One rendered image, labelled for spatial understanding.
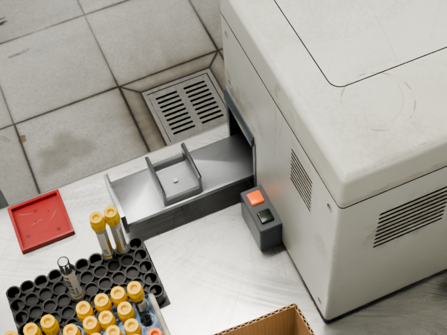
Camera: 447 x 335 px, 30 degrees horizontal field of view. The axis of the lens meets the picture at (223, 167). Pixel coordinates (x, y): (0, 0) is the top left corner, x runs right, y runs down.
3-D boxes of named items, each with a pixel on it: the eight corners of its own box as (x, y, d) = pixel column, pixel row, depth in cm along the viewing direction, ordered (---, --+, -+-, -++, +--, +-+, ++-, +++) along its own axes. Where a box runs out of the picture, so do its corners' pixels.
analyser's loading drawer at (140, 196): (257, 135, 108) (255, 110, 104) (279, 173, 105) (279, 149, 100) (108, 192, 104) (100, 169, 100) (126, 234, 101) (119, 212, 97)
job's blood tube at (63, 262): (84, 294, 99) (66, 254, 90) (88, 304, 98) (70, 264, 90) (74, 299, 98) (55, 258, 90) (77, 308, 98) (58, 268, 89)
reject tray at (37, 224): (59, 191, 107) (58, 188, 107) (75, 233, 104) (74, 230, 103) (8, 211, 106) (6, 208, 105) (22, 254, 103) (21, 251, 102)
